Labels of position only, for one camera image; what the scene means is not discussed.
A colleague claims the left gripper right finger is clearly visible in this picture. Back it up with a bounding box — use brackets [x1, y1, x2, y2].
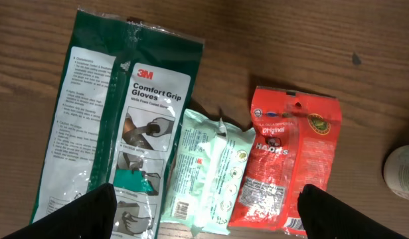
[297, 184, 406, 239]

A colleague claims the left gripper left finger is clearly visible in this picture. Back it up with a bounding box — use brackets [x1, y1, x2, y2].
[3, 183, 117, 239]

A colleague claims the red snack bag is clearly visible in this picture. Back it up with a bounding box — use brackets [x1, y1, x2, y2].
[228, 86, 342, 236]

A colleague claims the green lid jar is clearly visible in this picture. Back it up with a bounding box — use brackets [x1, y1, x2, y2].
[383, 145, 409, 200]

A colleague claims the green 3M gloves package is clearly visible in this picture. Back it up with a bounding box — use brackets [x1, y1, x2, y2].
[31, 9, 205, 238]

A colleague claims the pale green wipes pack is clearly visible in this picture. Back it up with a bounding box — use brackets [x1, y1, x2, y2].
[161, 109, 256, 236]

